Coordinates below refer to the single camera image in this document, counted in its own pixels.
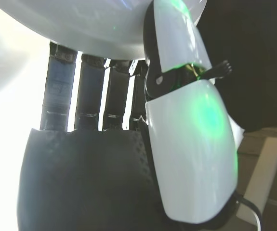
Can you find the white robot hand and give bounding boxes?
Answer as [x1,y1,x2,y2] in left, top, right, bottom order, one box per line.
[16,0,246,231]

